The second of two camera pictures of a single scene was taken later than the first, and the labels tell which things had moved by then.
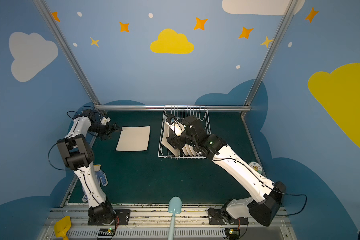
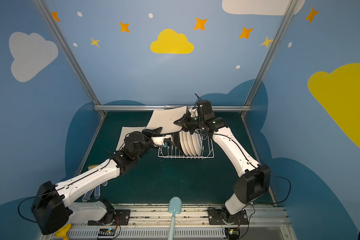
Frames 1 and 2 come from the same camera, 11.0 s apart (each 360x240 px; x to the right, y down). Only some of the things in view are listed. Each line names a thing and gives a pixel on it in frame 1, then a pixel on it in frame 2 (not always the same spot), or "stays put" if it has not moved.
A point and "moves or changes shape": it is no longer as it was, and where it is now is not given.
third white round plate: [188, 150] stays put
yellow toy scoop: [62, 227] stays put
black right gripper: [178, 142] to [188, 122]
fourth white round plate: [193, 152] stays put
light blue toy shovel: [175, 207] stays put
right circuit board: [232, 233] stays put
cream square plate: [164, 141] moves or changes shape
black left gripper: [108, 129] to [150, 133]
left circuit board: [107, 231] stays put
